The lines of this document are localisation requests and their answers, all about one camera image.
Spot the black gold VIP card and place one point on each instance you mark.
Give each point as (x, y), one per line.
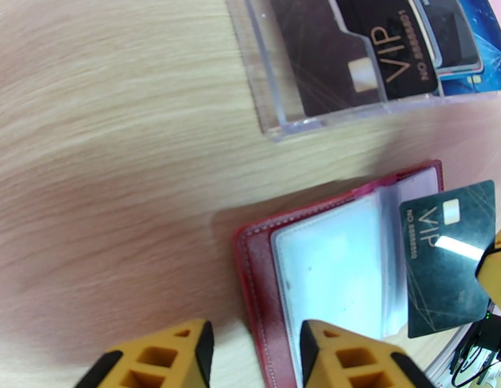
(335, 75)

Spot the blue plastic card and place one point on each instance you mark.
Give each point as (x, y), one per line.
(492, 55)

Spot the black card white border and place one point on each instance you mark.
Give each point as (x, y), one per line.
(456, 35)

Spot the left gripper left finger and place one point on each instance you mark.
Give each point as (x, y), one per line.
(161, 358)

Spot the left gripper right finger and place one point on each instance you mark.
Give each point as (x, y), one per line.
(347, 362)

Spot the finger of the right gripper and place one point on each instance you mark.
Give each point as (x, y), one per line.
(496, 269)

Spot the red leather card holder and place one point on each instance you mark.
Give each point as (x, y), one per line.
(258, 277)

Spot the teal green VIP card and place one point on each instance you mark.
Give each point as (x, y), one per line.
(444, 277)

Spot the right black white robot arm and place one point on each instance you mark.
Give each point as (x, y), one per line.
(490, 334)

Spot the clear acrylic card stand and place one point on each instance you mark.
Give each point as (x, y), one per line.
(254, 75)

